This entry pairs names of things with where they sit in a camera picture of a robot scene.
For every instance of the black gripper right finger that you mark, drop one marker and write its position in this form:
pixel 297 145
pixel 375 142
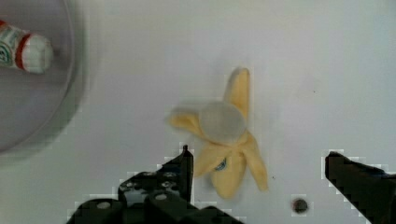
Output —
pixel 369 189

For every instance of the grey round plate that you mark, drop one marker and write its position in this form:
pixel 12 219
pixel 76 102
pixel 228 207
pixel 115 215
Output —
pixel 28 101

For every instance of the yellow plush peeled banana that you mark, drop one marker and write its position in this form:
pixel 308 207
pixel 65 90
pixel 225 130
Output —
pixel 230 148

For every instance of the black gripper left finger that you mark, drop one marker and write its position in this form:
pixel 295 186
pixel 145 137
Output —
pixel 160 197

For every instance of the red plush ketchup bottle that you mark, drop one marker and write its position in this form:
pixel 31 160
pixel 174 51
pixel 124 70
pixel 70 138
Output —
pixel 23 50

